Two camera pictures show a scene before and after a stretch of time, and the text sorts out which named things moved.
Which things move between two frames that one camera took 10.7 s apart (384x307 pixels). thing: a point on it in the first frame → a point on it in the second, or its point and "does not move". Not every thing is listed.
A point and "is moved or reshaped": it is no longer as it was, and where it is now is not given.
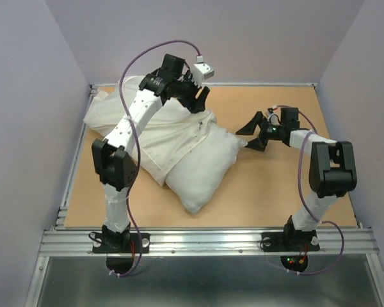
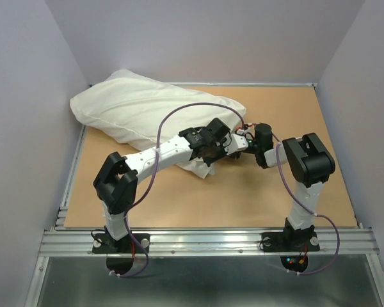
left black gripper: x=197 y=105 → x=210 y=161
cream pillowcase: x=164 y=133 is moved or reshaped
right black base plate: x=291 y=241 does not move
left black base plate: x=106 y=243 does not move
